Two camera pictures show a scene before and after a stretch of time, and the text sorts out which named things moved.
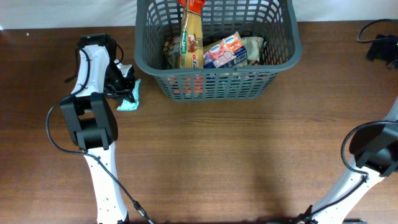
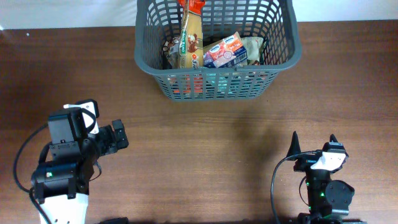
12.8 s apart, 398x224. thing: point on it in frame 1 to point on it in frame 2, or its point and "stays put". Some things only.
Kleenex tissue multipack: (228, 52) stays put
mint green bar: (128, 105) to (222, 83)
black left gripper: (126, 89) to (111, 144)
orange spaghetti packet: (191, 48) stays put
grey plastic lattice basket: (157, 20) stays put
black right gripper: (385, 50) to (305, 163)
